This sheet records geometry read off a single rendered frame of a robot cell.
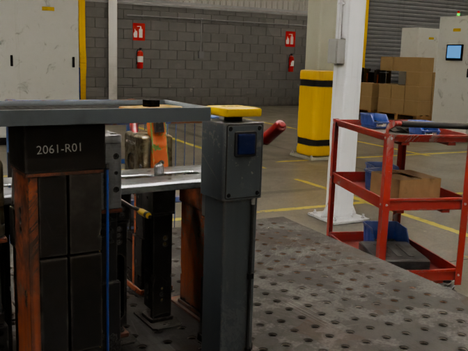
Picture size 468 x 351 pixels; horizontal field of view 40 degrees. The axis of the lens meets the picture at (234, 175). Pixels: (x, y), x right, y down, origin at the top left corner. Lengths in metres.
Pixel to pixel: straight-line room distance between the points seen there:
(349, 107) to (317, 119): 3.12
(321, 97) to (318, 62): 0.43
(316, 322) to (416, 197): 1.96
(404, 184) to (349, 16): 2.07
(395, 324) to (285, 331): 0.24
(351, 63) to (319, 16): 3.22
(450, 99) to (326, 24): 3.77
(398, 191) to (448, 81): 8.30
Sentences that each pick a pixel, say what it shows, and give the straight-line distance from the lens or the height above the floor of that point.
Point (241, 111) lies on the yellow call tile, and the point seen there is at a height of 1.16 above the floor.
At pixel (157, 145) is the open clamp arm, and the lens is 1.41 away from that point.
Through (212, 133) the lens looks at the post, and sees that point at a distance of 0.94.
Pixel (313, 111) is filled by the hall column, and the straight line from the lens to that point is 8.15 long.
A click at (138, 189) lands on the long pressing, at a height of 0.99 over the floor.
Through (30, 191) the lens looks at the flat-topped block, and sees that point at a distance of 0.81.
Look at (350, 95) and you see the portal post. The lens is 5.04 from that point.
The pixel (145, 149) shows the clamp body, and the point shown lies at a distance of 1.41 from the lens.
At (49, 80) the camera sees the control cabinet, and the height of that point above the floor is 0.85.
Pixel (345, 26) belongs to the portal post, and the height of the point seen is 1.48.
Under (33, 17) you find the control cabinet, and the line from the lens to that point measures 9.07.
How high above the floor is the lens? 1.23
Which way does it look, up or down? 10 degrees down
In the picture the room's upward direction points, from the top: 2 degrees clockwise
